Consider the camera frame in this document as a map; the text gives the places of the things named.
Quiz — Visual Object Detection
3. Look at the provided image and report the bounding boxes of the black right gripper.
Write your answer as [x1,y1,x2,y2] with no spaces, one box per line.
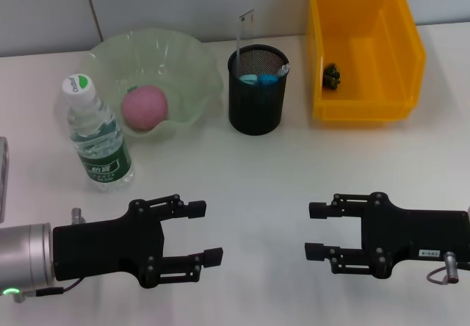
[304,191,470,280]

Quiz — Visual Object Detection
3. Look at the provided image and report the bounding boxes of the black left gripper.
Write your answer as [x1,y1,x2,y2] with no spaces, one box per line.
[52,193,225,289]

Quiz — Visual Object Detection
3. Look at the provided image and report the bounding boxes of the clear plastic water bottle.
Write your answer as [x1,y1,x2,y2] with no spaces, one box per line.
[60,72,135,194]

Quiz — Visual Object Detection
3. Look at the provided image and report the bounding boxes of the pink peach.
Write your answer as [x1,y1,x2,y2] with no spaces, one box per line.
[120,85,170,132]

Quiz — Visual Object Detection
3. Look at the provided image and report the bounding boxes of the green plastic wrapper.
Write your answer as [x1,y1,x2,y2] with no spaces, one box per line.
[322,62,342,91]

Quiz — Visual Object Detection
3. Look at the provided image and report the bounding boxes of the blue scissors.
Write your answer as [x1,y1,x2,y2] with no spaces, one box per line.
[238,73,279,87]

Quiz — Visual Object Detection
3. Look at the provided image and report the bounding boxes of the white silver ballpoint pen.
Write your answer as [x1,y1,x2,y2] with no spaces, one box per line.
[272,62,292,80]

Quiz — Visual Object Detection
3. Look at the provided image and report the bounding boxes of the transparent plastic ruler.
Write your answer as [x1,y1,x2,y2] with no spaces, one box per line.
[235,8,256,79]

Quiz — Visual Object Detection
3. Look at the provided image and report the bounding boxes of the black mesh pen holder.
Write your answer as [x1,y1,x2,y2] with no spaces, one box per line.
[226,44,291,137]

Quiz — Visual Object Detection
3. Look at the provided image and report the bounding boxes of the green glass fruit bowl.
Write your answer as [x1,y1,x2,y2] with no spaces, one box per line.
[54,27,227,145]

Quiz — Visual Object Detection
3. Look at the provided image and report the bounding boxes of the yellow plastic bin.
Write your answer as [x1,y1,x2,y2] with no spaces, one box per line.
[306,0,427,123]

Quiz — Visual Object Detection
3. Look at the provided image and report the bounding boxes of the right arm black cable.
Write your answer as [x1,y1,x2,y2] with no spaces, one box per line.
[425,251,470,285]

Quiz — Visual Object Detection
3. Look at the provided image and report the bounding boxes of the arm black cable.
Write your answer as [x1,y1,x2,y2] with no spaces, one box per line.
[425,251,470,285]
[14,275,89,303]

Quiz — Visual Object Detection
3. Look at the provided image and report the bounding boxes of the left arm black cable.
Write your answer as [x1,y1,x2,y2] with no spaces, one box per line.
[14,275,89,303]

